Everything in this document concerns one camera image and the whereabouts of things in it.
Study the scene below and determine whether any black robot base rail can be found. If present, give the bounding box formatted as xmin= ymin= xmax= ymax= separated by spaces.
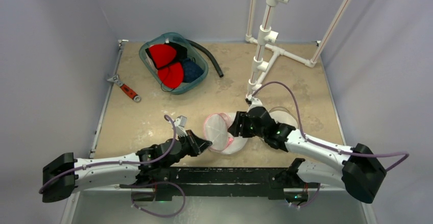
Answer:
xmin=121 ymin=167 xmax=308 ymax=204

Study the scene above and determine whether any pink-trimmed white laundry bag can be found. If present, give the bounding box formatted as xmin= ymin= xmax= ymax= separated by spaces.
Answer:
xmin=203 ymin=113 xmax=248 ymax=155

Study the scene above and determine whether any white PVC pipe rack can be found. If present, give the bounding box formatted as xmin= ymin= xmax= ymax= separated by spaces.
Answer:
xmin=245 ymin=0 xmax=352 ymax=99

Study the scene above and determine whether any black rubber hose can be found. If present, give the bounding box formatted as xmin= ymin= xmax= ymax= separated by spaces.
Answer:
xmin=186 ymin=39 xmax=225 ymax=79

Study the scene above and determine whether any red and black bra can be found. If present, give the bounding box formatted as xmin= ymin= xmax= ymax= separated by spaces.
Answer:
xmin=145 ymin=42 xmax=187 ymax=89

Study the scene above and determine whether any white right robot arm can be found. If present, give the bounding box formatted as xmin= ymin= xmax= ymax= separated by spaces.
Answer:
xmin=228 ymin=107 xmax=387 ymax=204

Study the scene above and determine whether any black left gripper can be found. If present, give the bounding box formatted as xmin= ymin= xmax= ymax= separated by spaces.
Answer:
xmin=163 ymin=129 xmax=211 ymax=168

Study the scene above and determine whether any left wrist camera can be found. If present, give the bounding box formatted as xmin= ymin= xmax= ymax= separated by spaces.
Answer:
xmin=174 ymin=115 xmax=187 ymax=138

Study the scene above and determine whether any red-handled adjustable wrench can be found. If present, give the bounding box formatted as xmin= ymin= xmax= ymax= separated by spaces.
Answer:
xmin=106 ymin=74 xmax=141 ymax=103

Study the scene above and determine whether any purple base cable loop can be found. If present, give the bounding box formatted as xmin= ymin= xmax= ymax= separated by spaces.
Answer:
xmin=131 ymin=181 xmax=186 ymax=218

